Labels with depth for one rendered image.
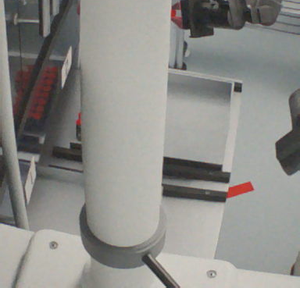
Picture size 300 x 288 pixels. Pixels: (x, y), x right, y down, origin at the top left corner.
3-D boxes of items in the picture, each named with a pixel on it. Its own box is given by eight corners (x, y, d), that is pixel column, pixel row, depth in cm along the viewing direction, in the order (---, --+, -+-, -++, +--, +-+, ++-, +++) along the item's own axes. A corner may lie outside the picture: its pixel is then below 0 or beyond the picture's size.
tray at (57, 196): (-9, 257, 184) (-12, 249, 182) (16, 169, 201) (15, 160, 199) (141, 287, 181) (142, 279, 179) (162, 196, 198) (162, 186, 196)
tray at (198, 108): (69, 151, 206) (69, 141, 203) (94, 72, 223) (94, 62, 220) (221, 174, 203) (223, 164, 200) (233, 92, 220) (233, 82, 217)
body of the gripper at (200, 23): (202, -9, 185) (227, -9, 179) (208, 34, 187) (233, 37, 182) (181, -7, 180) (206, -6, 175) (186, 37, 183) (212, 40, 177)
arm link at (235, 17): (234, 33, 173) (251, 27, 177) (227, 1, 171) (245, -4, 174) (210, 30, 178) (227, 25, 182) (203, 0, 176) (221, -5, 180)
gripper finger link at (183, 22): (177, -5, 191) (208, -4, 184) (181, 25, 193) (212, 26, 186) (155, -2, 187) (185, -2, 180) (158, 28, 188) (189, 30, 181)
